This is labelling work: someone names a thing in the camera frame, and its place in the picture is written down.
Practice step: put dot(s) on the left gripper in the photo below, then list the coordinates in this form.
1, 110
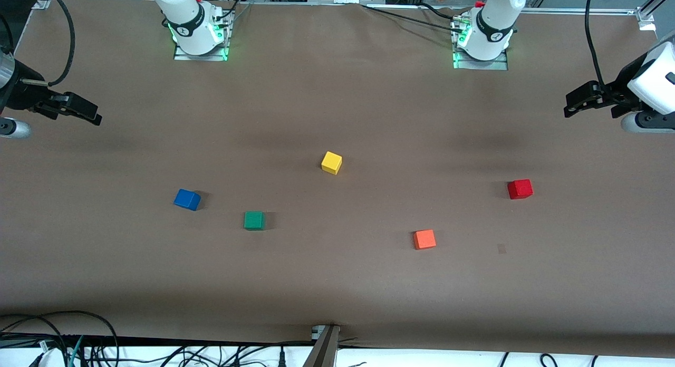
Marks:
625, 84

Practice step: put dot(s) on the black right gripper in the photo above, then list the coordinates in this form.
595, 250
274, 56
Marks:
20, 92

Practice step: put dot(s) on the red wooden block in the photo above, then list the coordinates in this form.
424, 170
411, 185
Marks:
520, 189

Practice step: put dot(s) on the blue wooden block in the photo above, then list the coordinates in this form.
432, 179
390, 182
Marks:
186, 199

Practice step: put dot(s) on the green wooden block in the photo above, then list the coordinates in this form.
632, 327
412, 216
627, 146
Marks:
253, 220

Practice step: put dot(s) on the orange wooden block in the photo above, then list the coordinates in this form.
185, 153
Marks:
424, 239

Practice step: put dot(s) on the yellow wooden block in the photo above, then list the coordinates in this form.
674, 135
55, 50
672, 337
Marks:
331, 162

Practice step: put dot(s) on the diagonal aluminium profile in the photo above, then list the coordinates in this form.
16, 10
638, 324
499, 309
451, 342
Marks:
659, 0

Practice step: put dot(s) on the aluminium edge rail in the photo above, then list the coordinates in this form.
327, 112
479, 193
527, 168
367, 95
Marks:
580, 11

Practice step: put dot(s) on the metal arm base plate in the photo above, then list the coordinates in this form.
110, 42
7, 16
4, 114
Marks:
501, 65
182, 55

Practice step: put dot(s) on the grey corner bracket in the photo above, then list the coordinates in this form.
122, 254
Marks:
646, 19
41, 4

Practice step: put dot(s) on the aluminium profile post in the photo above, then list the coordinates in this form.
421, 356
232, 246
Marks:
322, 351

